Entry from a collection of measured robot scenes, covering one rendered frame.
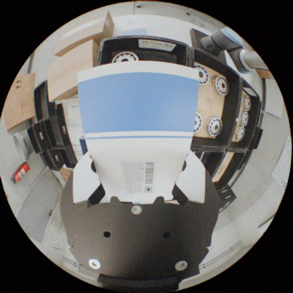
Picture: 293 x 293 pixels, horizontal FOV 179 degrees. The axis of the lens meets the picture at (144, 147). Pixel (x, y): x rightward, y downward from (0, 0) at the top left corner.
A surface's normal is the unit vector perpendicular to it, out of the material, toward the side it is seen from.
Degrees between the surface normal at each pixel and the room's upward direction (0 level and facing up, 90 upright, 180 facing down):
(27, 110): 73
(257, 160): 90
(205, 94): 0
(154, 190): 0
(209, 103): 0
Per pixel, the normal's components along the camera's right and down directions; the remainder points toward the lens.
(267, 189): -1.00, 0.01
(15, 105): 0.99, 0.07
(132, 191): 0.04, 0.48
